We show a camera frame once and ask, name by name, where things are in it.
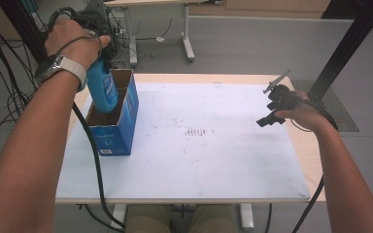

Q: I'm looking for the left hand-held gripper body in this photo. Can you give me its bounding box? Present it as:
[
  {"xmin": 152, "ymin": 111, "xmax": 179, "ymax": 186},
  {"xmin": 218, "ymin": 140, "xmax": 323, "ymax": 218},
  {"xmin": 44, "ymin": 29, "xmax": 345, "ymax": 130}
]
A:
[{"xmin": 77, "ymin": 9, "xmax": 119, "ymax": 63}]

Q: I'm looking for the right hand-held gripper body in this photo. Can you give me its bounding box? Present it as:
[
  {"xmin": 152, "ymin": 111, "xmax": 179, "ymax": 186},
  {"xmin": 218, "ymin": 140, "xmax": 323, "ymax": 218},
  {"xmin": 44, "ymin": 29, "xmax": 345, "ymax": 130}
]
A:
[{"xmin": 262, "ymin": 68, "xmax": 305, "ymax": 112}]

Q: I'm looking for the blue plastic bottle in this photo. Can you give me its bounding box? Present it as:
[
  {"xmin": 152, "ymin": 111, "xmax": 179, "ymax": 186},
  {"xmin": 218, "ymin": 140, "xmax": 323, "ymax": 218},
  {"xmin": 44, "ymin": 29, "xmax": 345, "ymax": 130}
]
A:
[{"xmin": 85, "ymin": 57, "xmax": 120, "ymax": 115}]

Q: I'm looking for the blue cardboard box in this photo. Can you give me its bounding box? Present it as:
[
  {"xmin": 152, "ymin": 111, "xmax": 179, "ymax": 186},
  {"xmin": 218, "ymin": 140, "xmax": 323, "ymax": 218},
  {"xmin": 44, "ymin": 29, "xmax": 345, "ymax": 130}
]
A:
[{"xmin": 85, "ymin": 68, "xmax": 140, "ymax": 157}]

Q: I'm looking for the person's right hand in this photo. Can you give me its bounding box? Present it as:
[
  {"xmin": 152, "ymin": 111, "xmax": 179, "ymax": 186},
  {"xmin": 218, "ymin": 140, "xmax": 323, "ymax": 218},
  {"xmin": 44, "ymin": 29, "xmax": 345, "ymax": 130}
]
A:
[{"xmin": 275, "ymin": 90, "xmax": 330, "ymax": 132}]

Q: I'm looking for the person's left hand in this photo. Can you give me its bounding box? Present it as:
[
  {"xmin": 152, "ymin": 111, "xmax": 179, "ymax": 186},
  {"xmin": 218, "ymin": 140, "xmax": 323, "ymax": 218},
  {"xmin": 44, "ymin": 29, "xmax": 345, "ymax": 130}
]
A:
[{"xmin": 44, "ymin": 17, "xmax": 112, "ymax": 71}]

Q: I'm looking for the white table mat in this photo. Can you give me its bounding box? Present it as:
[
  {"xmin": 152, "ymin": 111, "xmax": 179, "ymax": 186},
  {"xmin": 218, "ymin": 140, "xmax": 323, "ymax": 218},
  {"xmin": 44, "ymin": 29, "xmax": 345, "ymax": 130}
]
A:
[{"xmin": 55, "ymin": 82, "xmax": 312, "ymax": 200}]

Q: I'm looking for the desk with white legs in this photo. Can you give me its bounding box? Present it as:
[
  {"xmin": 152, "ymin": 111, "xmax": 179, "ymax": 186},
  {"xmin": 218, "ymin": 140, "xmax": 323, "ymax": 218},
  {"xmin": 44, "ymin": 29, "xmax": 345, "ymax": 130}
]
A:
[{"xmin": 103, "ymin": 0, "xmax": 223, "ymax": 68}]

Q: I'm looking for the white table leg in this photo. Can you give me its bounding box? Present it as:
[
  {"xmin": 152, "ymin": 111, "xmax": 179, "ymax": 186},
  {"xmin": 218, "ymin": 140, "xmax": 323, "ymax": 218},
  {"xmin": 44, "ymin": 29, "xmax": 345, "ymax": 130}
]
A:
[
  {"xmin": 111, "ymin": 203, "xmax": 128, "ymax": 231},
  {"xmin": 238, "ymin": 203, "xmax": 255, "ymax": 231}
]

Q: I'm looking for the person's right leg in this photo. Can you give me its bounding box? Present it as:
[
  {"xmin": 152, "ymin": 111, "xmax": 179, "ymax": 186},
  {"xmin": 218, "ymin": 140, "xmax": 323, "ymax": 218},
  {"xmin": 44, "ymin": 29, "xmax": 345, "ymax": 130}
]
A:
[{"xmin": 192, "ymin": 204, "xmax": 241, "ymax": 233}]

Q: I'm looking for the person's leg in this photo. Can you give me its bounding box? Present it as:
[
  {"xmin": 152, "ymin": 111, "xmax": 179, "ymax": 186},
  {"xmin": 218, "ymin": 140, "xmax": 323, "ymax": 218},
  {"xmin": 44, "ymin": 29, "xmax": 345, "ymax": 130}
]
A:
[
  {"xmin": 123, "ymin": 204, "xmax": 173, "ymax": 233},
  {"xmin": 192, "ymin": 204, "xmax": 241, "ymax": 233}
]

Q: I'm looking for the person's left leg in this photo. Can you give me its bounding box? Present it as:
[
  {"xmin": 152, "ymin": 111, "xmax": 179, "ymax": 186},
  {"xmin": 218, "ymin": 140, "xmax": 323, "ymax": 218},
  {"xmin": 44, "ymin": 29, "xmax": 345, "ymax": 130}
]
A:
[{"xmin": 123, "ymin": 204, "xmax": 173, "ymax": 233}]

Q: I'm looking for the wristwatch with pale strap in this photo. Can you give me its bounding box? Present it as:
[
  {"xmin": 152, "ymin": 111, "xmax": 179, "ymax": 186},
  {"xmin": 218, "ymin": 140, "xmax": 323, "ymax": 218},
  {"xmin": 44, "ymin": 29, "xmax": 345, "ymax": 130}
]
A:
[{"xmin": 34, "ymin": 54, "xmax": 88, "ymax": 93}]

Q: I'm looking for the black metal stand post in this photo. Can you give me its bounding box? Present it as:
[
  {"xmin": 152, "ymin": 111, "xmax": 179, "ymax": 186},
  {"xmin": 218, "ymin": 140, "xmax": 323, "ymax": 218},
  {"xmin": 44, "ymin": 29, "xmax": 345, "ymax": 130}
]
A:
[
  {"xmin": 306, "ymin": 0, "xmax": 373, "ymax": 105},
  {"xmin": 0, "ymin": 0, "xmax": 51, "ymax": 66}
]

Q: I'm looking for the thick black gripper cable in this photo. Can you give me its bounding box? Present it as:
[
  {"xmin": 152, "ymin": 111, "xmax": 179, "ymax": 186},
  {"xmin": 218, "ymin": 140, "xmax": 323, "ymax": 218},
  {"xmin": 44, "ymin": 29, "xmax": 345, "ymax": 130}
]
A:
[
  {"xmin": 290, "ymin": 96, "xmax": 340, "ymax": 233},
  {"xmin": 71, "ymin": 102, "xmax": 126, "ymax": 231}
]

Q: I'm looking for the bundle of black cables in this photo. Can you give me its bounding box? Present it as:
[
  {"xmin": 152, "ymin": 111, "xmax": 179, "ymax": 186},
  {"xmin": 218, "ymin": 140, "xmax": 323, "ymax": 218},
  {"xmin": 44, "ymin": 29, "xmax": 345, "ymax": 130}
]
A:
[{"xmin": 0, "ymin": 0, "xmax": 45, "ymax": 164}]

